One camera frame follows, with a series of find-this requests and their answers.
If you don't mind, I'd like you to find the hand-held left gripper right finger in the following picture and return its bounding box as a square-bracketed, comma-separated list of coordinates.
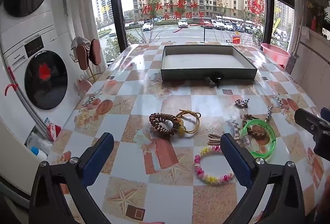
[221, 133, 313, 224]

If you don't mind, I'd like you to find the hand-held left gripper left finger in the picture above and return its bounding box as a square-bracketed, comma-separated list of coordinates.
[29, 132, 114, 224]

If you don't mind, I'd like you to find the brown braided bracelet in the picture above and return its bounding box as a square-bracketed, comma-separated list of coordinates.
[242, 114, 272, 138]

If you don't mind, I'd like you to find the green translucent bangle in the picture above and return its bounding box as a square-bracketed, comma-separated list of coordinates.
[240, 119, 277, 162]

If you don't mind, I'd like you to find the pink yellow coil hair tie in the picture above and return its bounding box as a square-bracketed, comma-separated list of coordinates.
[194, 145, 236, 184]

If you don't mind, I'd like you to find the silver star chain bracelet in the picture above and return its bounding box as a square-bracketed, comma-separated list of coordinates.
[265, 105, 274, 122]

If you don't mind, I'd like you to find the yellow cord bracelet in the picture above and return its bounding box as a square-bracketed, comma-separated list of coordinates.
[173, 109, 202, 135]

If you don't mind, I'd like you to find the silver metal hair clip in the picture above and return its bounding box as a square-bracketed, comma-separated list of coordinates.
[234, 98, 251, 109]

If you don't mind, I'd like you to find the brown coil hair tie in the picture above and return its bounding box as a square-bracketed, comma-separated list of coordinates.
[149, 113, 181, 140]

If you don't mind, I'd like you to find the grey shallow tray box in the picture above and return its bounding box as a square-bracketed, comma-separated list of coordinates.
[160, 45, 258, 82]

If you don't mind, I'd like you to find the person's right forearm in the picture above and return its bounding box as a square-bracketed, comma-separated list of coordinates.
[322, 175, 330, 217]

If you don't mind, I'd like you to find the red white packet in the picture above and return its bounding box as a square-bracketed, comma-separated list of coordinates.
[45, 118, 62, 142]

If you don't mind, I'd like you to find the dark brush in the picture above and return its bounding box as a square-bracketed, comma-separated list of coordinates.
[286, 55, 298, 75]

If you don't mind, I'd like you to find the white cabinet counter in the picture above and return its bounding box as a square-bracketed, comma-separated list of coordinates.
[290, 26, 330, 101]

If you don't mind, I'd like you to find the white bottle blue cap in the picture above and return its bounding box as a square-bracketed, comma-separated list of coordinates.
[30, 146, 48, 161]

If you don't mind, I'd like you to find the pink slipper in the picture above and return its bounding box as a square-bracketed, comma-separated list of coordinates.
[75, 79, 93, 97]

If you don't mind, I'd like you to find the pink plastic basin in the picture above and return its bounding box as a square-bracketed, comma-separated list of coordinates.
[260, 43, 291, 65]

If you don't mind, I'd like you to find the black hair clip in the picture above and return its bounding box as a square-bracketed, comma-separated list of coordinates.
[204, 73, 223, 88]

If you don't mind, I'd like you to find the brown slipper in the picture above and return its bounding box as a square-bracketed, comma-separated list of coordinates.
[75, 44, 90, 71]
[89, 39, 102, 66]

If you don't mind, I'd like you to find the potted plant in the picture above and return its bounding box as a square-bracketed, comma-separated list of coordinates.
[305, 0, 330, 36]

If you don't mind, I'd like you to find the white washing machine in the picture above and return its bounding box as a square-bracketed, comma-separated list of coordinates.
[0, 26, 78, 114]

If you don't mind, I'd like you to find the red lantern window decoration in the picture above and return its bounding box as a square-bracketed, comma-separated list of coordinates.
[231, 31, 242, 45]

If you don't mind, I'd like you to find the grey cloth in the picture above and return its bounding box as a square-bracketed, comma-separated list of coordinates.
[71, 36, 91, 50]

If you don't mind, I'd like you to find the round red papercut sticker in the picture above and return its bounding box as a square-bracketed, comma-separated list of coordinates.
[247, 0, 265, 14]

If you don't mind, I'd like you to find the red writing window sticker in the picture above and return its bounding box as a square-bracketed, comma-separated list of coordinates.
[140, 0, 207, 34]

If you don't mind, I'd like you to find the gold wire slipper rack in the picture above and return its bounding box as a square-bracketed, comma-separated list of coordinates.
[69, 53, 108, 84]

